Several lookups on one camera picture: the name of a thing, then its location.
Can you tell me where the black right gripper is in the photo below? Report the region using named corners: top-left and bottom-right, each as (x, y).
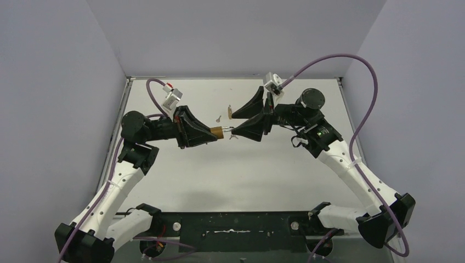
top-left (231, 88), bottom-right (309, 140)

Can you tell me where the small brass padlock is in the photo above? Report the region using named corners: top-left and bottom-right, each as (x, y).
top-left (210, 126), bottom-right (234, 140)

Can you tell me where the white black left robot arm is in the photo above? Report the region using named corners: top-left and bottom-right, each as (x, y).
top-left (54, 106), bottom-right (224, 262)

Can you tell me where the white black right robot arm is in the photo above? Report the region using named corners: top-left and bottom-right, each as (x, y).
top-left (231, 87), bottom-right (416, 248)

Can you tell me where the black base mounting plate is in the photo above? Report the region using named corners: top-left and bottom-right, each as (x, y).
top-left (146, 211), bottom-right (334, 256)

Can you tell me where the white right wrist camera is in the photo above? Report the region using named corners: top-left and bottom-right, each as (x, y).
top-left (263, 72), bottom-right (283, 96)

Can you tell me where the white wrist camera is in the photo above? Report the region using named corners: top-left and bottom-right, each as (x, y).
top-left (162, 83), bottom-right (183, 113)
top-left (263, 72), bottom-right (283, 96)

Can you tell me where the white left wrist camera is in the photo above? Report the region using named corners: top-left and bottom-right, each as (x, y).
top-left (162, 83), bottom-right (183, 113)

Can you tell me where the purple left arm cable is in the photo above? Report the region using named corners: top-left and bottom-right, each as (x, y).
top-left (57, 78), bottom-right (172, 263)

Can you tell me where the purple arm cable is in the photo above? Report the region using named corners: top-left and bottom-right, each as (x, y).
top-left (57, 78), bottom-right (172, 263)
top-left (280, 54), bottom-right (410, 263)

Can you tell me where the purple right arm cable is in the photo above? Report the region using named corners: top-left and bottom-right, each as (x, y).
top-left (280, 54), bottom-right (410, 263)

